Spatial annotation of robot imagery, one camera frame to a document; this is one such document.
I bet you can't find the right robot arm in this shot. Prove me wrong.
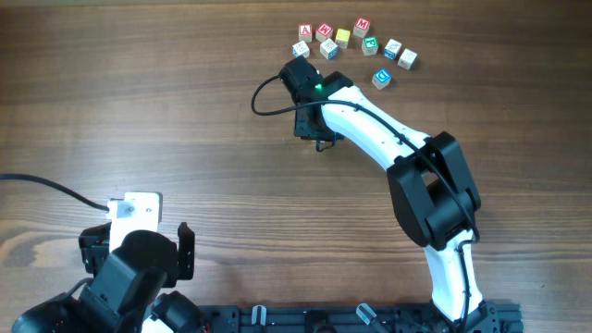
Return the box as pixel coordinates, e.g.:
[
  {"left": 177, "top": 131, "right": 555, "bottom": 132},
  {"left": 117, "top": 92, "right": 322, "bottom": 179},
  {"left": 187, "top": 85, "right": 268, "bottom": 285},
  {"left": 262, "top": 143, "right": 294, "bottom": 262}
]
[{"left": 278, "top": 56, "right": 482, "bottom": 324}]

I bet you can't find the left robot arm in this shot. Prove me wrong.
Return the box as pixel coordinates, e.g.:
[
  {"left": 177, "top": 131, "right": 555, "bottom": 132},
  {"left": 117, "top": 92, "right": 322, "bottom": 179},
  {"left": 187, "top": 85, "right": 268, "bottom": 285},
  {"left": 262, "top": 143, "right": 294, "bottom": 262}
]
[{"left": 11, "top": 222, "right": 208, "bottom": 332}]

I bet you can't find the white block blue side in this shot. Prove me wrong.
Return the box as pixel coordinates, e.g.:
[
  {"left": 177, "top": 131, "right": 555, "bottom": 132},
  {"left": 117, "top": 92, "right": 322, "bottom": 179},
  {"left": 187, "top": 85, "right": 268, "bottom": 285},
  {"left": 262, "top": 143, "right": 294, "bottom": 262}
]
[{"left": 292, "top": 41, "right": 310, "bottom": 58}]

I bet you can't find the white block centre row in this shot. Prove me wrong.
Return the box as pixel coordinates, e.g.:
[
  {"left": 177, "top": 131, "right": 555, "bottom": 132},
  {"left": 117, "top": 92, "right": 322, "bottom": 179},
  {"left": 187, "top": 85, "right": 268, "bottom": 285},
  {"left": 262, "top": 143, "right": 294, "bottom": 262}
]
[{"left": 320, "top": 39, "right": 339, "bottom": 60}]

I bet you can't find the red letter A block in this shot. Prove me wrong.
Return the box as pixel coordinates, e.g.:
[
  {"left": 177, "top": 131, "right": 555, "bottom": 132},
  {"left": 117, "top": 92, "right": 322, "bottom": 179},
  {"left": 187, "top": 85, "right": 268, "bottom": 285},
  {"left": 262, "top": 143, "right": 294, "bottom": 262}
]
[{"left": 298, "top": 23, "right": 313, "bottom": 43}]

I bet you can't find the red letter W block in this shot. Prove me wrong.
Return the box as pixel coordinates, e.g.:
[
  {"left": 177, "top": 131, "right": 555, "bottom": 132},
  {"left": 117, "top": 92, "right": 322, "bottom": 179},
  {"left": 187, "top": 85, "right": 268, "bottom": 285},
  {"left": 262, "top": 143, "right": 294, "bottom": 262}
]
[{"left": 315, "top": 22, "right": 334, "bottom": 43}]

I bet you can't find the yellow top block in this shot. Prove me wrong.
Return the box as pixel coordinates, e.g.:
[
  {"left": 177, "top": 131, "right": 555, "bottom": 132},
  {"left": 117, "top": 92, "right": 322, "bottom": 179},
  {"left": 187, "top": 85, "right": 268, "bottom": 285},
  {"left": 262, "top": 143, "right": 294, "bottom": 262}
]
[{"left": 335, "top": 29, "right": 351, "bottom": 49}]

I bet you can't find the green letter block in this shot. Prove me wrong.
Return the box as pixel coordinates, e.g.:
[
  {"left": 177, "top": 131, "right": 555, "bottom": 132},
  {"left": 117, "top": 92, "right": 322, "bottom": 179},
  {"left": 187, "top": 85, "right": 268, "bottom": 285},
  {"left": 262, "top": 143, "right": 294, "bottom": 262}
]
[{"left": 362, "top": 36, "right": 379, "bottom": 56}]

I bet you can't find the blue letter D block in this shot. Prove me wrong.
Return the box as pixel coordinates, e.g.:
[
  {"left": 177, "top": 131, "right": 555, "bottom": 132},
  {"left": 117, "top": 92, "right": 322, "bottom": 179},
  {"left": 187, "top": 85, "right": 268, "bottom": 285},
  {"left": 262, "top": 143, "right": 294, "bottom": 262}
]
[{"left": 372, "top": 68, "right": 392, "bottom": 90}]

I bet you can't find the red letter M block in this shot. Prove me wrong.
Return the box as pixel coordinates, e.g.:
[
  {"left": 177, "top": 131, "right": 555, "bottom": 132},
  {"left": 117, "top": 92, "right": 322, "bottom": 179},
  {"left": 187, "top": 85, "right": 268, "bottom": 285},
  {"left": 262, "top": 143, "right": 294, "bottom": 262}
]
[{"left": 353, "top": 17, "right": 371, "bottom": 38}]

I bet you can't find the white block blue picture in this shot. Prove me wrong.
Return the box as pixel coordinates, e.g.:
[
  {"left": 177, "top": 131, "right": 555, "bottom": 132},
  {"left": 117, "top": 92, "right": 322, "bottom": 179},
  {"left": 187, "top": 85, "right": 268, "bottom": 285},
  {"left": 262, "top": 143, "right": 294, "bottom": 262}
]
[{"left": 383, "top": 39, "right": 402, "bottom": 60}]

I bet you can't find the plain wooden block right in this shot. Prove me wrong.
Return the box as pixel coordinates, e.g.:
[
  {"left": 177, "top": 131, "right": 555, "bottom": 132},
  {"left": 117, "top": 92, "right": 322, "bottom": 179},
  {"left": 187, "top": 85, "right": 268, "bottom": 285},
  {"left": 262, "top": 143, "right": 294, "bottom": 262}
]
[{"left": 398, "top": 48, "right": 417, "bottom": 70}]

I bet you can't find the right camera cable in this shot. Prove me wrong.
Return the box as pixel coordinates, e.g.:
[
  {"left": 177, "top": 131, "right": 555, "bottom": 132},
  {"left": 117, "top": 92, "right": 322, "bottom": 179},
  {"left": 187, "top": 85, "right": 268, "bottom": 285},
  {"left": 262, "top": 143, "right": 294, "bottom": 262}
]
[{"left": 251, "top": 74, "right": 325, "bottom": 117}]

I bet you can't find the camera cable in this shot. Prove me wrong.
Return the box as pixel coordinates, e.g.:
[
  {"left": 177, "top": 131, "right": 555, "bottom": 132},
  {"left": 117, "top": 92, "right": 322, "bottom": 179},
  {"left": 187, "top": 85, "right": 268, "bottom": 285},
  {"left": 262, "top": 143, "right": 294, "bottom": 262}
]
[
  {"left": 251, "top": 74, "right": 325, "bottom": 117},
  {"left": 0, "top": 173, "right": 111, "bottom": 213}
]

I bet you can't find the left camera cable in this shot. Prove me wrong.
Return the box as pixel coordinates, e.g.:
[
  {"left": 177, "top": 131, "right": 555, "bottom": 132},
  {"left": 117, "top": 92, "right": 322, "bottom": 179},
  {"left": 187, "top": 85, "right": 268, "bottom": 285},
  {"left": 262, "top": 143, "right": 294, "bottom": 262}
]
[{"left": 0, "top": 173, "right": 111, "bottom": 213}]

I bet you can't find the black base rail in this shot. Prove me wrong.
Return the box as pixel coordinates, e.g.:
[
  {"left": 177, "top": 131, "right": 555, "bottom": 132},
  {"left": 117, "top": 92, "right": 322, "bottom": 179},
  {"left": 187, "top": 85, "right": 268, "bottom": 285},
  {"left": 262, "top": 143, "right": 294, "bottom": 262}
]
[{"left": 200, "top": 302, "right": 524, "bottom": 333}]

